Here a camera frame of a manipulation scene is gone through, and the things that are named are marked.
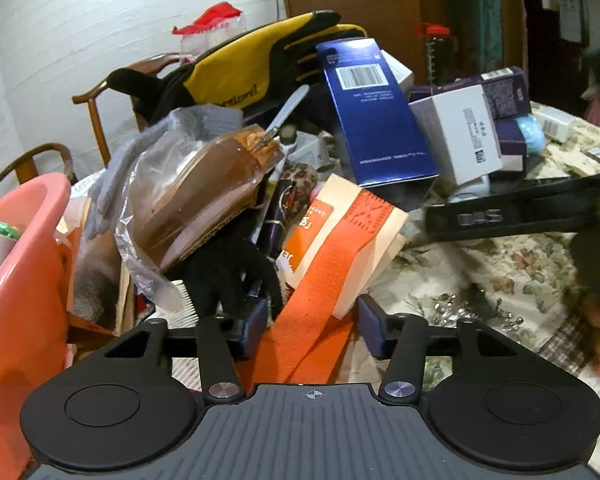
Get yellow black work glove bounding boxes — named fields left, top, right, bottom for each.
left=107, top=10, right=366, bottom=125

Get brown item in plastic bag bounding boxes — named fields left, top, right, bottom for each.
left=116, top=120, right=283, bottom=311

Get purple box lower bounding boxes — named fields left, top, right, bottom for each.
left=495, top=119, right=527, bottom=174

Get purple box upper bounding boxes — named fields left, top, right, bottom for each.
left=407, top=66, right=531, bottom=120

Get blue barcode box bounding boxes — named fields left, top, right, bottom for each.
left=317, top=38, right=438, bottom=188

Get purple box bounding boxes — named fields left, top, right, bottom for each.
left=407, top=66, right=531, bottom=120
left=495, top=119, right=527, bottom=174

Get pile of silver pins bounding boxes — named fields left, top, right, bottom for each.
left=431, top=290, right=524, bottom=333

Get wooden chair round back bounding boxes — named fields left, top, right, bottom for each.
left=0, top=143, right=79, bottom=185

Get small white box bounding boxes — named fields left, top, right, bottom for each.
left=533, top=106, right=577, bottom=144

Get wooden chair straight back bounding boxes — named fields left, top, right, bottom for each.
left=71, top=52, right=182, bottom=166

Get orange strap with card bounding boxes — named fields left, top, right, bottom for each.
left=237, top=173, right=411, bottom=395

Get pink plastic basin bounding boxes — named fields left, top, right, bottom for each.
left=0, top=174, right=70, bottom=479

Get red cap sauce bottle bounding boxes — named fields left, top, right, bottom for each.
left=415, top=23, right=456, bottom=86

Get white barcode box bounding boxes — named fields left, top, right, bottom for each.
left=410, top=86, right=503, bottom=186

